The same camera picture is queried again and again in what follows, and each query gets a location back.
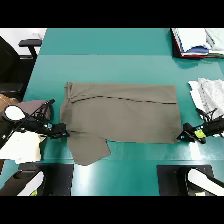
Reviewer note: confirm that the blue folded garment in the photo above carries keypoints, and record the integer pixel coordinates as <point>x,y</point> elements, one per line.
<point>197,51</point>

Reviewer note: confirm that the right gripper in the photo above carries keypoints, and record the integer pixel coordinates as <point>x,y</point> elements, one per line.
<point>190,130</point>

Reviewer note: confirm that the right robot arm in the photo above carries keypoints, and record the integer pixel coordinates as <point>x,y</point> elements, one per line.
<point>203,180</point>

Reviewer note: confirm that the khaki brown shirt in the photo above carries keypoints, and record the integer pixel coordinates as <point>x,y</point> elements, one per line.
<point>123,116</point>

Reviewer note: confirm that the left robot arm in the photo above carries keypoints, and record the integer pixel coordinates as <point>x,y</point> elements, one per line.
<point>15,113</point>

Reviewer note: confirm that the white folded garment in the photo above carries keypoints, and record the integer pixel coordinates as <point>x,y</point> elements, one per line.
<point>191,38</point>

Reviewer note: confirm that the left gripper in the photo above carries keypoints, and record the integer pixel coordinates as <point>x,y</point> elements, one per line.
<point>57,130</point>

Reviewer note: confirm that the pale grey folded garment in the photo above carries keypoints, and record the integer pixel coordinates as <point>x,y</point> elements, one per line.
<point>216,40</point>

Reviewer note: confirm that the grey speckled garment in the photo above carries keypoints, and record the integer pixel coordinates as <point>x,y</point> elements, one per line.
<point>213,95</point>

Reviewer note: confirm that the black office chair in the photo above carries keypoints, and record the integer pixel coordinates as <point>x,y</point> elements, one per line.
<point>10,66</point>

